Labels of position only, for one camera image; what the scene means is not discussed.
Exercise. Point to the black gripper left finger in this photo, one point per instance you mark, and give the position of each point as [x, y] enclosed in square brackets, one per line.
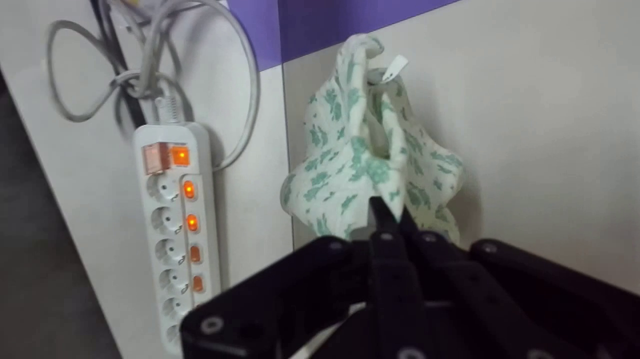
[373, 307]

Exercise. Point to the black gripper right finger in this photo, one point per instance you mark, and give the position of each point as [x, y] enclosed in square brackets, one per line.
[532, 301]

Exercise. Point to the green patterned white towel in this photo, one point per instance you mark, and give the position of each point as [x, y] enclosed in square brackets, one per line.
[361, 153]

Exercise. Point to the white power strip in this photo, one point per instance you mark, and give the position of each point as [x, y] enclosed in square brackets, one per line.
[175, 267]

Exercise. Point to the purple paper sheet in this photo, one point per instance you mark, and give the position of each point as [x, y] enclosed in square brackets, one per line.
[332, 23]

